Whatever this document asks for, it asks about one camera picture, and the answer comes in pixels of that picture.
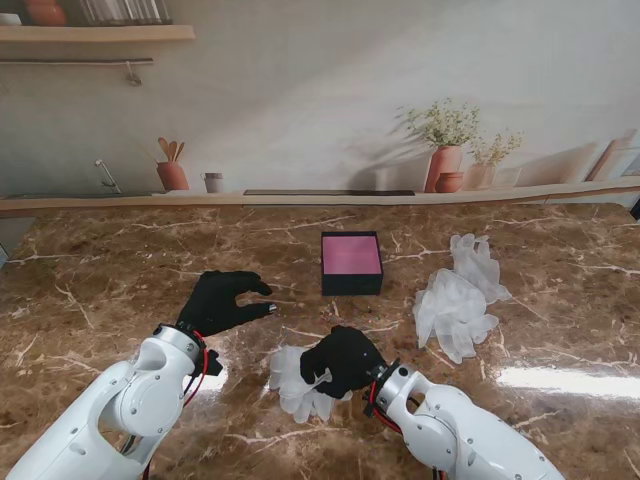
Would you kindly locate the dark object at table edge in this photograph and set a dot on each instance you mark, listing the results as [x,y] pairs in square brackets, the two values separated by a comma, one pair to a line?
[636,207]

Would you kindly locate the black box pink inside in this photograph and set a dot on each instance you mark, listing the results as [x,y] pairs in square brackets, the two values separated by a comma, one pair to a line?
[350,260]

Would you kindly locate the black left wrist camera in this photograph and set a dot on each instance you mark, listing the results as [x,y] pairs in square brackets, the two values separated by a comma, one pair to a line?
[213,362]

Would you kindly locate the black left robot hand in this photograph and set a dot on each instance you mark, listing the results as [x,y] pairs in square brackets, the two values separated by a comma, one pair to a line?
[215,305]

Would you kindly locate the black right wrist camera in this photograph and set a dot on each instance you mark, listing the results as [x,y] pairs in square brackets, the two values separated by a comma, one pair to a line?
[371,405]

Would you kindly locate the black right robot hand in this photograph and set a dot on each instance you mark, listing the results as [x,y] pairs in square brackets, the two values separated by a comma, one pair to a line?
[350,360]

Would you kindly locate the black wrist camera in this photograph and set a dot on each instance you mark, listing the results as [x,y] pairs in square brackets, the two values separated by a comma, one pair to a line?
[213,362]
[371,405]

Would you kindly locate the printed kitchen scene backdrop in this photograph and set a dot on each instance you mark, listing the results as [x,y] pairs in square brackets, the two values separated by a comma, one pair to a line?
[310,100]

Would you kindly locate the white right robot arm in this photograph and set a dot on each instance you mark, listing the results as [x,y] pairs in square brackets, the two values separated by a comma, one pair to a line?
[450,425]

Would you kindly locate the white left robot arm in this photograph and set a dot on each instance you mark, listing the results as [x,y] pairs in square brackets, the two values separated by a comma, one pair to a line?
[125,405]

